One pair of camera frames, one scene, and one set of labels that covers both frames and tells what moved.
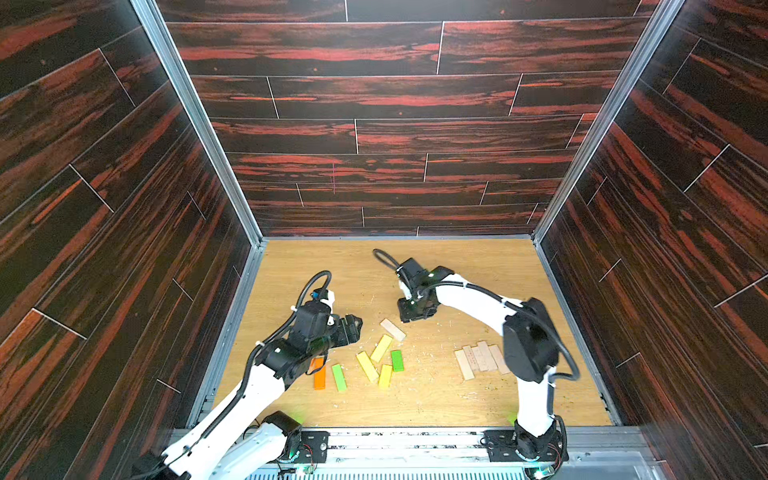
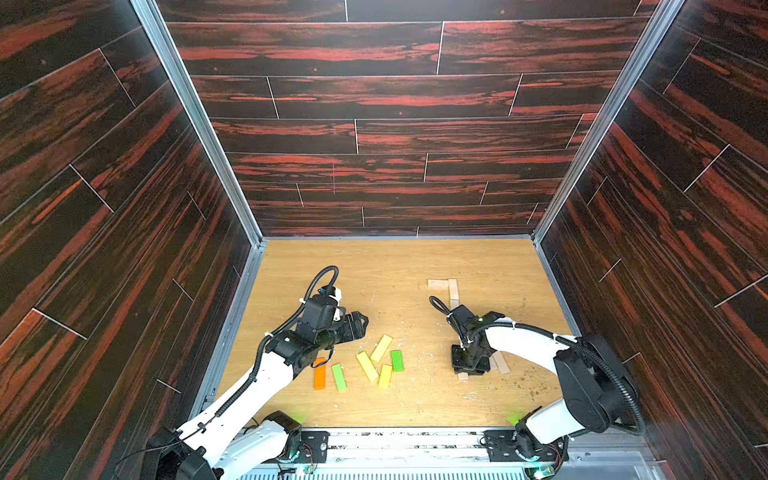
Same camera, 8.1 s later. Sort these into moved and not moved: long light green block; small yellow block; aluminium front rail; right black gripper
Moved: right black gripper
Not moved: small yellow block; aluminium front rail; long light green block
